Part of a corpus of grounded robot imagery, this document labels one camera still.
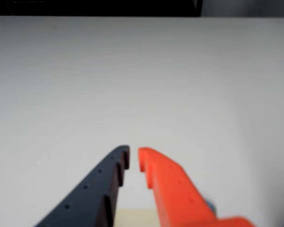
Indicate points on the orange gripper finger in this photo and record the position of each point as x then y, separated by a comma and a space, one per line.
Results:
180, 196

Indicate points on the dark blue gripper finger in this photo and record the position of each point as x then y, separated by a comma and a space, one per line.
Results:
92, 194

